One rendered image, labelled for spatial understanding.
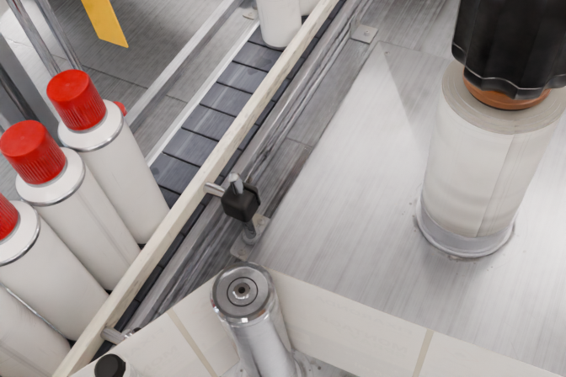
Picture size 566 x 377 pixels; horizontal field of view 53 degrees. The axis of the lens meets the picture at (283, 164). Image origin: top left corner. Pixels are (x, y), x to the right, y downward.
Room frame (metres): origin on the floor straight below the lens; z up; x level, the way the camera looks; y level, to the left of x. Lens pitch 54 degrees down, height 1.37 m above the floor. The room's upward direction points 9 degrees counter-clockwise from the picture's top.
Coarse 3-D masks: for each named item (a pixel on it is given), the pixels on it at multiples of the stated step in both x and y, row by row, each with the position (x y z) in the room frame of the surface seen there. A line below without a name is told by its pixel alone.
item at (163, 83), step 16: (224, 0) 0.54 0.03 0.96; (240, 0) 0.54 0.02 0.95; (224, 16) 0.52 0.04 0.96; (208, 32) 0.49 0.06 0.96; (192, 48) 0.47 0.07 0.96; (176, 64) 0.45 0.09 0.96; (160, 80) 0.43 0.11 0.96; (176, 80) 0.44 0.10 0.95; (144, 96) 0.41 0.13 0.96; (160, 96) 0.41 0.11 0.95; (128, 112) 0.39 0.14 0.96; (144, 112) 0.39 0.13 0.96
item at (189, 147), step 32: (256, 32) 0.57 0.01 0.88; (320, 32) 0.55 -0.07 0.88; (256, 64) 0.51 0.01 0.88; (224, 96) 0.47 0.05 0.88; (192, 128) 0.43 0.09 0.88; (224, 128) 0.42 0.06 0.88; (256, 128) 0.41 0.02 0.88; (160, 160) 0.39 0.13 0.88; (192, 160) 0.38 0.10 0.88; (192, 224) 0.30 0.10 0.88; (128, 320) 0.21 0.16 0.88
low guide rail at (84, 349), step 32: (320, 0) 0.57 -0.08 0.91; (288, 64) 0.47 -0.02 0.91; (256, 96) 0.43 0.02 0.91; (224, 160) 0.36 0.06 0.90; (192, 192) 0.32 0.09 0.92; (160, 224) 0.29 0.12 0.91; (160, 256) 0.26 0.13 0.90; (128, 288) 0.23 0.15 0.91; (96, 320) 0.20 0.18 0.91; (96, 352) 0.18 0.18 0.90
